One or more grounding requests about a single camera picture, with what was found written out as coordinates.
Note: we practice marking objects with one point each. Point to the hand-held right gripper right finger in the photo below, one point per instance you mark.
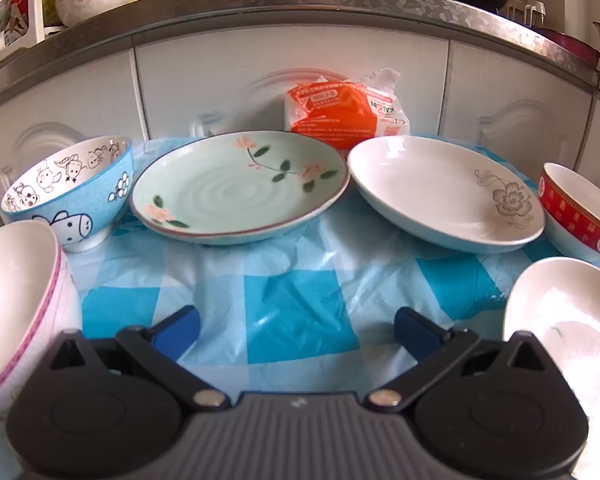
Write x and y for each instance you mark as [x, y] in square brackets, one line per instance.
[415, 332]

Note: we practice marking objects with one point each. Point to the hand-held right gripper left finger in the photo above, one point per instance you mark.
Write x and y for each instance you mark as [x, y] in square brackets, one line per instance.
[180, 332]

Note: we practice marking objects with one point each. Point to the green floral plate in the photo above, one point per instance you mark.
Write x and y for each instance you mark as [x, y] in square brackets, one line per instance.
[230, 195]

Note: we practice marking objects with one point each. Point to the red and white bowl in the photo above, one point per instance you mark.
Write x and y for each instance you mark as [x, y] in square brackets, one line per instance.
[570, 210]

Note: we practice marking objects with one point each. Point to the blue checkered plastic tablecloth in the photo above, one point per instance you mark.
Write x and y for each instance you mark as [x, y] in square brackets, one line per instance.
[300, 280]

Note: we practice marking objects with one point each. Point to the white plate grey flower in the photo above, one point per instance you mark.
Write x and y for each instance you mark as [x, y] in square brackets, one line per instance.
[430, 185]

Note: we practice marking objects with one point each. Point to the plain white bowl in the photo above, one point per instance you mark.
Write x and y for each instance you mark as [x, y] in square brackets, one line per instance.
[570, 310]

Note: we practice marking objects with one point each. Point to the blue cartoon bowl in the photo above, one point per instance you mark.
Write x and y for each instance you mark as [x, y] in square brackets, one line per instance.
[95, 200]

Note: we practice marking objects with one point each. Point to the white bowl pink rim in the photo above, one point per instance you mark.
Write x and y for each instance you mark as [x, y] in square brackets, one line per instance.
[15, 285]

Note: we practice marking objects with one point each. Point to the orange and white package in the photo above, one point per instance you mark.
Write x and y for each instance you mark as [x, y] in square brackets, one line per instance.
[330, 115]

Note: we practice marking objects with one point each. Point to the dark red pan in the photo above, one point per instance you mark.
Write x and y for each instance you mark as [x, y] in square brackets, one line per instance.
[575, 47]

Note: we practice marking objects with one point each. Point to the large white floral bowl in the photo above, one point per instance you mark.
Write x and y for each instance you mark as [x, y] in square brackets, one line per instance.
[90, 5]

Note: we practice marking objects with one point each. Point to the small white rack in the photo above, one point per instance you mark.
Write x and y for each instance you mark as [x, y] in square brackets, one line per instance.
[530, 10]

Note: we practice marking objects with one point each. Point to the grey kitchen countertop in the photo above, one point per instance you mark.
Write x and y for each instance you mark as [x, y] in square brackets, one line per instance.
[300, 5]

